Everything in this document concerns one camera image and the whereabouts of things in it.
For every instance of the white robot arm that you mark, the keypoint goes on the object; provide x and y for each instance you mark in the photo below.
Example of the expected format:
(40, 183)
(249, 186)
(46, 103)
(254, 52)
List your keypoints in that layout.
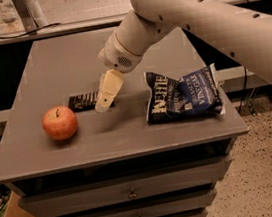
(243, 35)

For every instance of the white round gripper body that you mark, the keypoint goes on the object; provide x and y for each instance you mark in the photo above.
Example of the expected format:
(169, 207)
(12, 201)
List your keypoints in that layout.
(116, 57)

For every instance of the black rxbar chocolate bar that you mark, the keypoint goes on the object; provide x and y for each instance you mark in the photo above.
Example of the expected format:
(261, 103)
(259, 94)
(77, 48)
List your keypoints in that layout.
(83, 102)

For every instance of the red apple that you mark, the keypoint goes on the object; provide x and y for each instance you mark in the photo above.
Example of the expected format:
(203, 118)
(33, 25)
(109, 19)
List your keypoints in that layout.
(60, 123)

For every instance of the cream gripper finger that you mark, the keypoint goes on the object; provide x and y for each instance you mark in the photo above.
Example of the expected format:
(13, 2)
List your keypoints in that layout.
(110, 84)

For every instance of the top drawer knob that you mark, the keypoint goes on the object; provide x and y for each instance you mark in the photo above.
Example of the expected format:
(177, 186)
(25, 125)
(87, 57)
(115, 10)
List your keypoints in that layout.
(132, 195)

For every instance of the blue kettle chips bag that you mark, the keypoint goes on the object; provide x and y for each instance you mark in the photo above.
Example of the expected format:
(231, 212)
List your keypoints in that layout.
(193, 95)

